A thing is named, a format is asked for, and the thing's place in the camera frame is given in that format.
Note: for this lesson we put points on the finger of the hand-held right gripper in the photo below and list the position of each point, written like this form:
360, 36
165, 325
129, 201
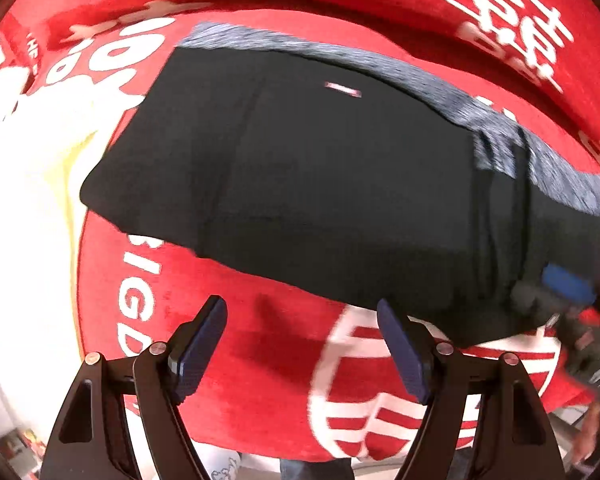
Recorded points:
567, 284

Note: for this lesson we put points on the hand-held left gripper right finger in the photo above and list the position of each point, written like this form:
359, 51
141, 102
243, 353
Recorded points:
405, 350

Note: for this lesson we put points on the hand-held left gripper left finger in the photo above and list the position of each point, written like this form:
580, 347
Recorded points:
200, 350

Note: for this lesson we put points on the black pants with grey-blue stripes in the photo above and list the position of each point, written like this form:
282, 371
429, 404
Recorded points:
305, 185

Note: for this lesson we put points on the person's right hand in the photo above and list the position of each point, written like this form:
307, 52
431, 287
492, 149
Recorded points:
590, 435

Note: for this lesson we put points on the red blanket with white characters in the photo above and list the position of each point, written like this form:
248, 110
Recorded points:
280, 360

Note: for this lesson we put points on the person's left leg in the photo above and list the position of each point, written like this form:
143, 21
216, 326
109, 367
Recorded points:
315, 470

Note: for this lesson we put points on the white and cream cloth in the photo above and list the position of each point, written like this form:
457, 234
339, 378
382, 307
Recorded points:
35, 160

